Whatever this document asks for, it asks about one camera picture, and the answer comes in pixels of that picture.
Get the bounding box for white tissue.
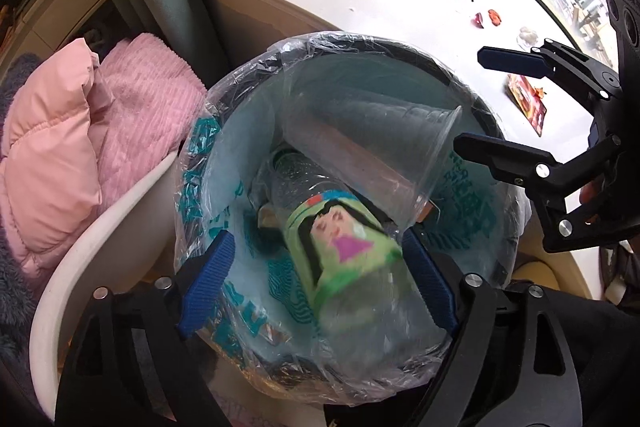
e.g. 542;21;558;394
516;27;540;51

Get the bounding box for red battery blister pack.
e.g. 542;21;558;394
506;74;547;136

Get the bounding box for white chair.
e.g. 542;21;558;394
29;153;177;419

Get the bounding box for clear plastic cup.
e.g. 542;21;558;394
282;87;462;231

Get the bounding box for orange peel pieces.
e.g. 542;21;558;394
471;10;502;28

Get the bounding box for trash bin with liner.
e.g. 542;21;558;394
175;31;532;405

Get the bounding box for person right hand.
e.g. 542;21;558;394
579;176;605;227

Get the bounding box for grey fuzzy blanket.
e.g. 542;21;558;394
0;51;51;408

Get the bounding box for white desk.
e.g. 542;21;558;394
1;0;105;70

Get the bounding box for green label plastic bottle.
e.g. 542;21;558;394
266;148;446;364

